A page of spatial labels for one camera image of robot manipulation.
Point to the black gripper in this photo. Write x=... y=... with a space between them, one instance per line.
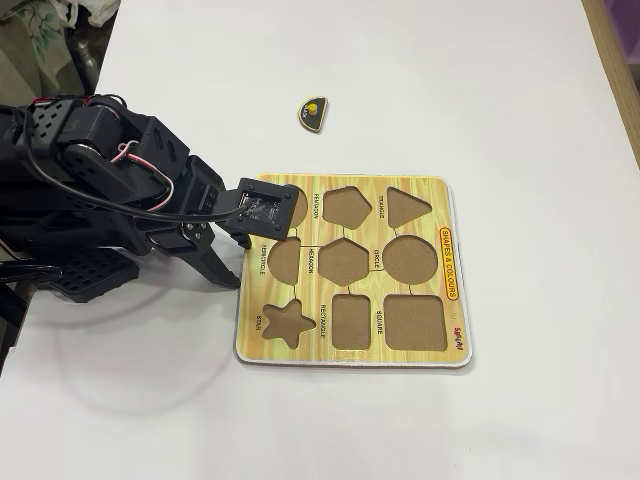
x=196 y=233

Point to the black semicircle piece yellow pin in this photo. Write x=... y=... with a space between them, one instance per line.
x=310 y=120

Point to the floral patterned cloth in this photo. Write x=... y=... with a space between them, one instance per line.
x=30 y=40

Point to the wooden shape puzzle board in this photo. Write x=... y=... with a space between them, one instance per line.
x=250 y=350

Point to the grey metal pipe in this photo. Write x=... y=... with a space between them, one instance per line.
x=85 y=60

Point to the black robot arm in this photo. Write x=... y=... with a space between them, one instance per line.
x=75 y=150

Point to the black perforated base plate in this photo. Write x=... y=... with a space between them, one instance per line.
x=95 y=272

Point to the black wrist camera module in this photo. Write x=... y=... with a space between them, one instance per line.
x=265 y=207

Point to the white plastic bag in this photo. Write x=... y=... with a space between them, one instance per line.
x=95 y=10

